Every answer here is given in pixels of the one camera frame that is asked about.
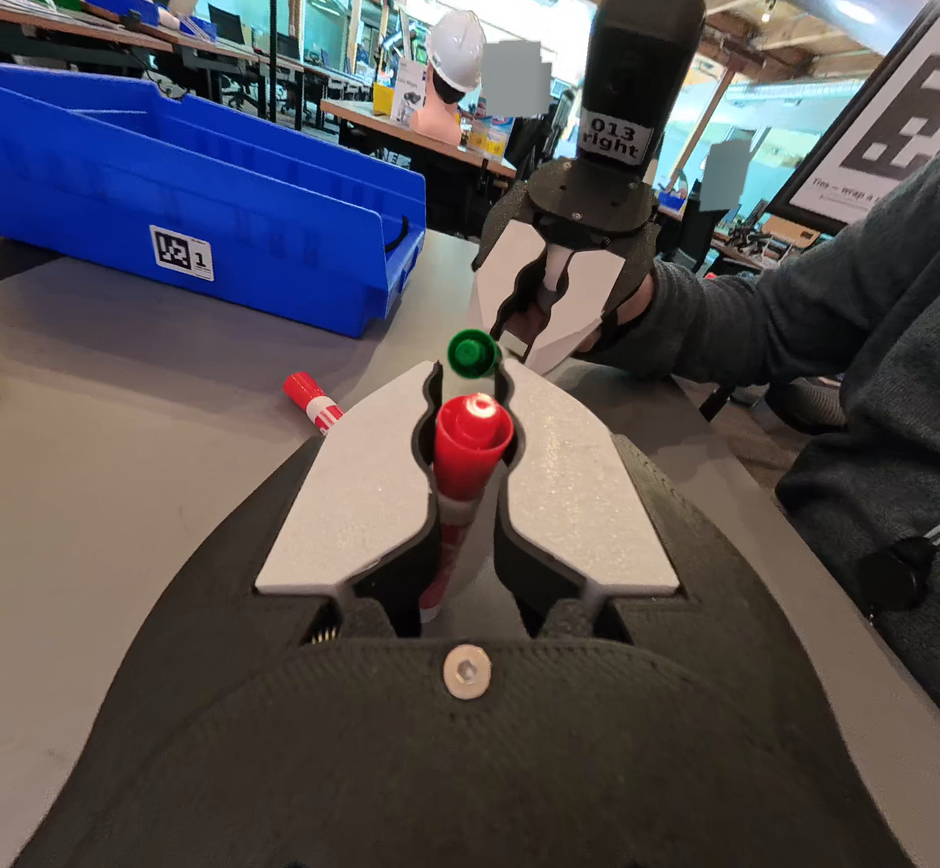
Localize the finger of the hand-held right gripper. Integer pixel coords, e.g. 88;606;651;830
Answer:
470;220;548;344
525;247;627;377

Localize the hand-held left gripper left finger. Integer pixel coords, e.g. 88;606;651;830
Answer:
255;360;444;637

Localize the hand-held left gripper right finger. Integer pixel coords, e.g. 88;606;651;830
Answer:
493;357;680;637

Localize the green dry-erase marker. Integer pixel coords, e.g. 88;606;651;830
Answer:
446;328;502;379

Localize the red dry-erase marker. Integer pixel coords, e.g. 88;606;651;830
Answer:
417;392;515;624
282;371;345;436

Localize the blue plastic bin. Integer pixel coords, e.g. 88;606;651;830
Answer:
0;62;427;339

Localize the person's right forearm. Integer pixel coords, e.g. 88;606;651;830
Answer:
587;162;940;388

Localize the person's right hand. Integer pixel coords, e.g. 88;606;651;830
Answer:
576;269;656;356

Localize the mannequin head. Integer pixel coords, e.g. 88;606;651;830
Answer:
410;68;467;147

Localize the white hard hat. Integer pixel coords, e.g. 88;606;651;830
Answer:
426;10;487;94

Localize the black framed sign board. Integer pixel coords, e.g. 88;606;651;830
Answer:
767;0;940;236

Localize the person's grey sweater torso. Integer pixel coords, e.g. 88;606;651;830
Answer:
775;310;940;707

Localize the small blue background bin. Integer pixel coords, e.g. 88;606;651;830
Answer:
77;0;159;28

